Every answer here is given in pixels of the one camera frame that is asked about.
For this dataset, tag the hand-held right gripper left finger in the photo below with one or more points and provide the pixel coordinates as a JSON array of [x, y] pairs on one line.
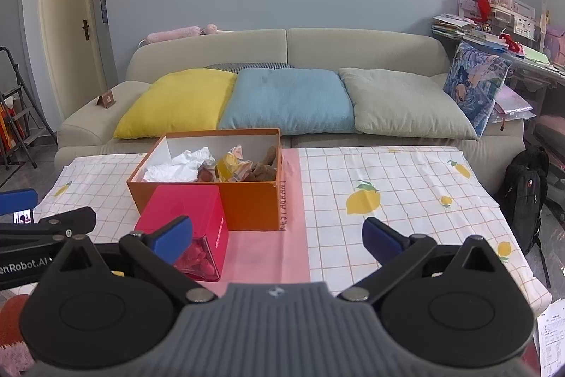
[[172, 236]]

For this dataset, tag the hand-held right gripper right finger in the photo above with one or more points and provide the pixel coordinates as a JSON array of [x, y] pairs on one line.
[[379, 238]]

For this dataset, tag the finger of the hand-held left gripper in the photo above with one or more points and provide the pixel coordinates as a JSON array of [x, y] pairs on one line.
[[17, 200], [75, 218]]

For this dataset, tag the white plastic wrapper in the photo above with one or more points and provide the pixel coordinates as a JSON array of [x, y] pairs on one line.
[[181, 165]]

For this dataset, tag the orange cardboard box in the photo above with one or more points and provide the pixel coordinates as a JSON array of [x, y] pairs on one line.
[[251, 204]]

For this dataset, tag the yellow snack packet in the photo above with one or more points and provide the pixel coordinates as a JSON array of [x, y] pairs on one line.
[[234, 169]]

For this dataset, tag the brown plush toy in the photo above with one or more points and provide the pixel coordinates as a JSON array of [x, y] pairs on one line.
[[265, 171]]

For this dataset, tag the red lidded clear box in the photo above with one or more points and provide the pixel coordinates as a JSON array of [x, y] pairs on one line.
[[185, 204]]

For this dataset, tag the red cloth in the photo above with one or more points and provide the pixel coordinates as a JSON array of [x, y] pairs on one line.
[[11, 319]]

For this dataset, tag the orange board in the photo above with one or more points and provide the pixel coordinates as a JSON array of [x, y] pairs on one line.
[[6, 129]]

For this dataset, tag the pink table sheet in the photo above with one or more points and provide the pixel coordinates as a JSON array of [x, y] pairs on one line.
[[265, 253]]

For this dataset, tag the pink fluffy cloth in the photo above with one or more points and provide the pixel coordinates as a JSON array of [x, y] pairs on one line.
[[15, 361]]

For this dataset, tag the black step ladder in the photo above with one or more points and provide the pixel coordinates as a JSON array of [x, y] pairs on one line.
[[13, 98]]

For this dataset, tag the small brown stand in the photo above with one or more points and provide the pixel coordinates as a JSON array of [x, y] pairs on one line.
[[106, 100]]

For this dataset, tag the grey-green pillow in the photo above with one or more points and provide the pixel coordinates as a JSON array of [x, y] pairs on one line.
[[406, 107]]

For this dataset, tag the yellow pillow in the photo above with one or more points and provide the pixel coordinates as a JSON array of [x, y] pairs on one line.
[[176, 103]]

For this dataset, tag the black backpack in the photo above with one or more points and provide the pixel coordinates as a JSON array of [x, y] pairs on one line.
[[523, 191]]

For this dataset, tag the cream door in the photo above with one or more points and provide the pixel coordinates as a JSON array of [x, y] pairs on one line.
[[66, 50]]

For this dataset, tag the blue pillow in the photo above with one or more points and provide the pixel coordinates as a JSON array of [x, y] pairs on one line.
[[287, 103]]

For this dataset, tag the printed figure pillow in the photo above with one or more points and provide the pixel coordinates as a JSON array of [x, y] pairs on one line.
[[474, 85]]

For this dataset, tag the grey striped cushion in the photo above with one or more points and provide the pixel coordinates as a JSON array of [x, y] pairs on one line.
[[247, 66]]

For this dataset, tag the pink plastic folders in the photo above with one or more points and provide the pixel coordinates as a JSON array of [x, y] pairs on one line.
[[512, 105]]

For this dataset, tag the beige sofa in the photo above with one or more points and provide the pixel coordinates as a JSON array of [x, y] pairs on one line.
[[353, 50]]

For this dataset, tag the printed paper sheets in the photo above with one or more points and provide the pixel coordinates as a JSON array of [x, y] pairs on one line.
[[551, 337]]

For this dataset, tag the pink bolster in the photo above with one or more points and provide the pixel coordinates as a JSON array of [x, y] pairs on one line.
[[172, 34]]

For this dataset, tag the pink chair seat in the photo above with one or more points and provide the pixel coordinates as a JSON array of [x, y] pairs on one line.
[[551, 125]]

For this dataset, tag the stack of books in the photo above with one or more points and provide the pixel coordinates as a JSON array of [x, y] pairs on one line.
[[452, 26]]

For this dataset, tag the grey study desk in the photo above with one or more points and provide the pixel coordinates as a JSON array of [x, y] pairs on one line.
[[538, 72]]

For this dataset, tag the red hanging ornament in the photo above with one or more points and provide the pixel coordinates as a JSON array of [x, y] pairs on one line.
[[484, 1]]

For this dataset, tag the white desk shelf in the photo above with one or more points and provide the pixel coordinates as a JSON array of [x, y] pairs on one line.
[[516, 17]]

